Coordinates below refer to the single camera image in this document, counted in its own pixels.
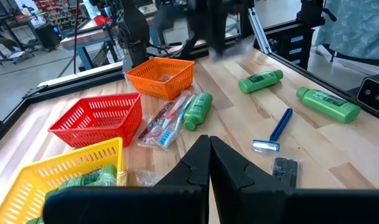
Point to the yellow plastic basket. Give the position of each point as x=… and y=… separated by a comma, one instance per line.
x=68, y=154

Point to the black comb in clear wrapper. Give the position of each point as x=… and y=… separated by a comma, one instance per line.
x=285, y=171

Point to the orange plastic basket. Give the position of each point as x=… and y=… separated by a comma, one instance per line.
x=164, y=91

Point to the green travel shampoo bottle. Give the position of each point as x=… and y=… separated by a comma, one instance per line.
x=259, y=81
x=329, y=105
x=198, y=110
x=83, y=180
x=36, y=221

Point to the black drawer cabinet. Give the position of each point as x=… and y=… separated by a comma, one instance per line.
x=296, y=46

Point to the toothbrush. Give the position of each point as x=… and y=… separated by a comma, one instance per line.
x=147, y=178

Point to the red and blue toothbrush pack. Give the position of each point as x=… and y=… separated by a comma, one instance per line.
x=164, y=130

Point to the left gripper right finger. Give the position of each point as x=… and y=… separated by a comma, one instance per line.
x=229, y=177

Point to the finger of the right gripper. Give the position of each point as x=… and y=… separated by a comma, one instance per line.
x=213, y=46
x=224, y=45

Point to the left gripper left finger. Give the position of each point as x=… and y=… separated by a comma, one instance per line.
x=192, y=174

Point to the red plastic basket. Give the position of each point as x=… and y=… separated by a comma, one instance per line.
x=99, y=140

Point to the table-level camera box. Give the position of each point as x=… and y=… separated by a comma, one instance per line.
x=372, y=95

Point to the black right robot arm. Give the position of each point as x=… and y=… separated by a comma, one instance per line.
x=134, y=31

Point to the blue disposable razor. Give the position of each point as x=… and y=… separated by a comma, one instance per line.
x=265, y=146

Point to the wooden workbench with blue legs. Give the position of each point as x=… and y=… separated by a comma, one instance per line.
x=89, y=35

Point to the silver aluminium extrusion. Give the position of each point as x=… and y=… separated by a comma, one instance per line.
x=260, y=31

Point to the teal patterned curtain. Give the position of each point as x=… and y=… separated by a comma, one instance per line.
x=357, y=28

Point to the black aluminium table frame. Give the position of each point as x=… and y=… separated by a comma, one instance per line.
x=83, y=82

